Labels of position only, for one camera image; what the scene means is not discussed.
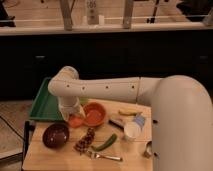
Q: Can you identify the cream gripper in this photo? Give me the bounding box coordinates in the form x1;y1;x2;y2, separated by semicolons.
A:
59;105;85;121

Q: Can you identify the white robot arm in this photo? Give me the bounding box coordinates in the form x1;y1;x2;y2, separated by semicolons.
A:
48;66;213;171

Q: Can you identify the orange bowl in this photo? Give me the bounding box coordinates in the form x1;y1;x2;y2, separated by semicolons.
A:
83;102;106;127

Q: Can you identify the purple bowl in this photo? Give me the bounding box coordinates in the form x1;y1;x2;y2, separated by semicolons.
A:
42;123;69;149

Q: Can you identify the green lime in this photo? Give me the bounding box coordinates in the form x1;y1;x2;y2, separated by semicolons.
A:
80;99;88;105

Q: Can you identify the green plastic tray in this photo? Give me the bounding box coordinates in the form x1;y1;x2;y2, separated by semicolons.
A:
29;77;63;122

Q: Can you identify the bunch of dark grapes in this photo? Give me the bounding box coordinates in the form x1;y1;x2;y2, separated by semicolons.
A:
74;128;95;154

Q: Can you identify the silver fork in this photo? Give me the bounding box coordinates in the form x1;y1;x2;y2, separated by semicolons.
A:
86;150;123;162

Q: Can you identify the green chili pepper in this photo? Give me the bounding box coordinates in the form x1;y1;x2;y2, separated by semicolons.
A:
91;134;117;152

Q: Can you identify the yellow banana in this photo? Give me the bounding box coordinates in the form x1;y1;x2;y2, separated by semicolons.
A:
118;109;142;116

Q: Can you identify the white blue paper cup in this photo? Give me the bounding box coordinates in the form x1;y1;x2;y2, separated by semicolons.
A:
124;115;146;141

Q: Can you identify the metal cup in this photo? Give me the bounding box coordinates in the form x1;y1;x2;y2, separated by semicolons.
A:
144;141;152;158

